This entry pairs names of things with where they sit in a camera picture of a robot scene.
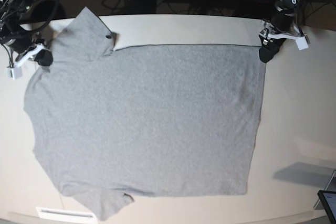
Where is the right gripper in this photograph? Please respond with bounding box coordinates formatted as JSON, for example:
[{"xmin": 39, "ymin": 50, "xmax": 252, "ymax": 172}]
[{"xmin": 5, "ymin": 34, "xmax": 54, "ymax": 67}]

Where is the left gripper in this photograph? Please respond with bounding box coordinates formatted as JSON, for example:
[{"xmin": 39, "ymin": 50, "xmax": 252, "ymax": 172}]
[{"xmin": 259, "ymin": 12, "xmax": 296, "ymax": 63}]

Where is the grey T-shirt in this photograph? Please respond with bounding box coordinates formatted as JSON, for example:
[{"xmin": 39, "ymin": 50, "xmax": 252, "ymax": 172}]
[{"xmin": 24, "ymin": 8, "xmax": 266, "ymax": 221}]

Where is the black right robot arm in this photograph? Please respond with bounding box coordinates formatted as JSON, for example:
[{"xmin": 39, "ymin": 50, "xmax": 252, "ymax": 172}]
[{"xmin": 1, "ymin": 0, "xmax": 59, "ymax": 69}]

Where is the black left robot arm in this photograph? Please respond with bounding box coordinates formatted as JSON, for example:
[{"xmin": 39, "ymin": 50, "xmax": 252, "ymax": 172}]
[{"xmin": 259, "ymin": 0, "xmax": 309, "ymax": 63}]

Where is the white flat label strip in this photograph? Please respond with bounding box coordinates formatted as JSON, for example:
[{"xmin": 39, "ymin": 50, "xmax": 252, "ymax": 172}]
[{"xmin": 36, "ymin": 207, "xmax": 96, "ymax": 218}]

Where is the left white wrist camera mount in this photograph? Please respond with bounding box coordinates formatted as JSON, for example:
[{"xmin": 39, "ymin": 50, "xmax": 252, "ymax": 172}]
[{"xmin": 259, "ymin": 20, "xmax": 310, "ymax": 50}]

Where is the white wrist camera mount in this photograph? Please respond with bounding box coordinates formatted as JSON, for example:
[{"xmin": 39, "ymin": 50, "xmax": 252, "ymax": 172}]
[
  {"xmin": 6, "ymin": 44, "xmax": 49, "ymax": 80},
  {"xmin": 259, "ymin": 20, "xmax": 310, "ymax": 50}
]

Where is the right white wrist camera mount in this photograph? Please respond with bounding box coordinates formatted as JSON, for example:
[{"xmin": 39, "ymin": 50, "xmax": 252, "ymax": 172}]
[{"xmin": 6, "ymin": 44, "xmax": 49, "ymax": 80}]

